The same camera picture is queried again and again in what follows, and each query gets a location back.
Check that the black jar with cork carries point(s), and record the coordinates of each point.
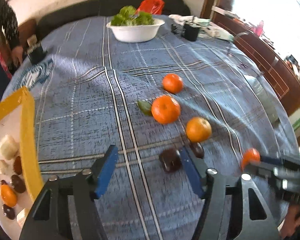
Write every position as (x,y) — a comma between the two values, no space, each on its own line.
(35,52)

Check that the small orange tangerine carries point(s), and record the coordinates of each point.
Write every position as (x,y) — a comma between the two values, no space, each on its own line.
(251,155)
(172,83)

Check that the person in dark apron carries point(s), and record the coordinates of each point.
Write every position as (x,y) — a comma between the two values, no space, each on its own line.
(11,51)

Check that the green lettuce leaves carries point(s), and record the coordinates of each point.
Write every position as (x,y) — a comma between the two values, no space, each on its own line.
(129,16)

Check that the red plastic bag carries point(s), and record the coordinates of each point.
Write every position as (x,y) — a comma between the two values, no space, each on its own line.
(154,7)

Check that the black cup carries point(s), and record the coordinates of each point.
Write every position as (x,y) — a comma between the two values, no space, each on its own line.
(190,31)

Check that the blue plaid tablecloth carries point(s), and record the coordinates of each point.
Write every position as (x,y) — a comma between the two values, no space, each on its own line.
(86,99)

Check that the orange tangerine with leaf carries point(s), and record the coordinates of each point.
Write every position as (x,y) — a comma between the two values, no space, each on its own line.
(164,109)

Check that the large white sugarcane chunk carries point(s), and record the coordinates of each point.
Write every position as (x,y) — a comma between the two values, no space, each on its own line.
(8,147)

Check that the small white sugarcane chunk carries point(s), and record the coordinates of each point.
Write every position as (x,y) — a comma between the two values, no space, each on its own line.
(5,168)

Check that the brown wooden cabinet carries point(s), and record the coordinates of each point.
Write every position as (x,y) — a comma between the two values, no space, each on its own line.
(282,79)

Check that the white bowl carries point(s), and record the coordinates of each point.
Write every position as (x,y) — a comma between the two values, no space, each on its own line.
(136,33)

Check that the yellow-rimmed white tray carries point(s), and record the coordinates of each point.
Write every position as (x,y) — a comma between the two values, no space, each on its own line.
(17,120)

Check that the white cloth pile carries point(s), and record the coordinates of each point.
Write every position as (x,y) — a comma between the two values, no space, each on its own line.
(205,25)

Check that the black sofa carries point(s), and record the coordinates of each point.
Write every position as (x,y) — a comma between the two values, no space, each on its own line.
(91,8)

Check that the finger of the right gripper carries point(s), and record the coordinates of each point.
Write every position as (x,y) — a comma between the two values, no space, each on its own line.
(290,163)
(263,170)

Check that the operator right hand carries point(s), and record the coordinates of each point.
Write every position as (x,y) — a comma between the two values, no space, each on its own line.
(292,221)

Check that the dark plum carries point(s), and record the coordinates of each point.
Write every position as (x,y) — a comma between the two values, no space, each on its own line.
(170,160)
(197,149)
(17,183)
(9,212)

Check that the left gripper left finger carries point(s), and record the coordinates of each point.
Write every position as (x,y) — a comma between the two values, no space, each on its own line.
(89,185)

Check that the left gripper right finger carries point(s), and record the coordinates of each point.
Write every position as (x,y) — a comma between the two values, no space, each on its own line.
(208,184)

